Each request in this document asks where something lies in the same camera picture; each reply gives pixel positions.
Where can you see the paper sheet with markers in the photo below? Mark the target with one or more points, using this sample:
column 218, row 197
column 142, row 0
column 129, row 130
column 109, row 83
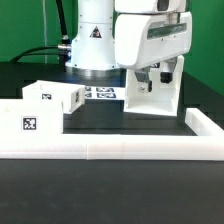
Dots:
column 104, row 93

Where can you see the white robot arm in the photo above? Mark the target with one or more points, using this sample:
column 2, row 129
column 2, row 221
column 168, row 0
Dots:
column 93, row 48

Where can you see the white U-shaped fence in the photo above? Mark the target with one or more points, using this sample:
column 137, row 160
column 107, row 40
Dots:
column 207, row 143

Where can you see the white drawer tray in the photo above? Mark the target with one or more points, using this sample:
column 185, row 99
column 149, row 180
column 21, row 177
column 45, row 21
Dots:
column 72, row 96
column 18, row 116

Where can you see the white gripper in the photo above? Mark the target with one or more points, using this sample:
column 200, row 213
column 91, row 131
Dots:
column 151, row 31

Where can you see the white drawer cabinet box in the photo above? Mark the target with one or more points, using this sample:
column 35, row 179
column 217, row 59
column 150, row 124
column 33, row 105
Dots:
column 162, row 100

